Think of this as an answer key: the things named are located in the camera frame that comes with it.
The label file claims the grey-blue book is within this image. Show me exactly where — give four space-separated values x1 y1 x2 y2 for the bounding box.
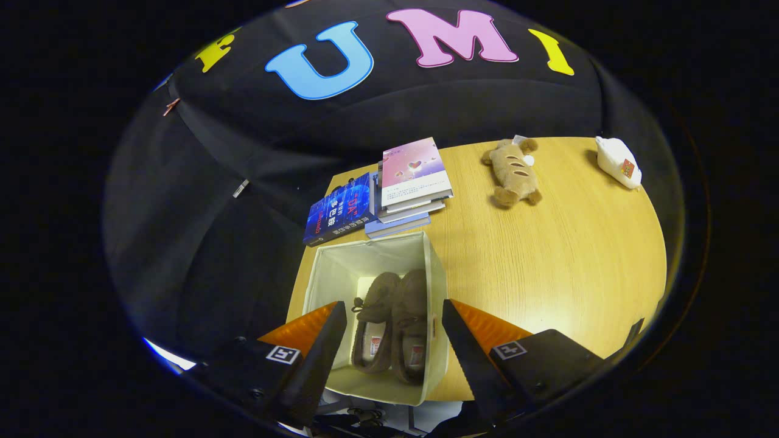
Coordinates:
364 210 431 240

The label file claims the lit monitor screen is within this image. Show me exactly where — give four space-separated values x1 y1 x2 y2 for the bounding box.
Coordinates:
143 338 197 372

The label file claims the brown bread plush toy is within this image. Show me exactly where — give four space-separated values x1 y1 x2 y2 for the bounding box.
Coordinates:
481 138 543 208

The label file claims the white plush toy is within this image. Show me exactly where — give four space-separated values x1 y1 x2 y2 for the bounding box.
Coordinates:
595 136 643 190

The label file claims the white book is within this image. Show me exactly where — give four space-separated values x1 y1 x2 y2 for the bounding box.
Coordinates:
383 193 454 214
376 201 447 223

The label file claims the pink book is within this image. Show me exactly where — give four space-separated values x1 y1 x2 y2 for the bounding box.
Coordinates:
380 137 455 210

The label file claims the blue book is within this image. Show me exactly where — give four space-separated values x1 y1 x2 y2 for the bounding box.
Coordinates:
303 172 373 247

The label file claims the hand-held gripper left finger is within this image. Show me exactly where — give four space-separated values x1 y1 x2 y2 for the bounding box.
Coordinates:
201 301 348 429

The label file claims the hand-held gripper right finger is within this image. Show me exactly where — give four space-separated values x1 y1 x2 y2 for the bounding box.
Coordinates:
441 298 609 426

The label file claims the brown slipper shoe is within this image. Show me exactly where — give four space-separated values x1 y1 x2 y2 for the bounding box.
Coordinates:
351 271 402 374
391 269 430 385

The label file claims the grey-green fabric storage box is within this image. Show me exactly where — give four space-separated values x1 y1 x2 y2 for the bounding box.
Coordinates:
302 231 450 406

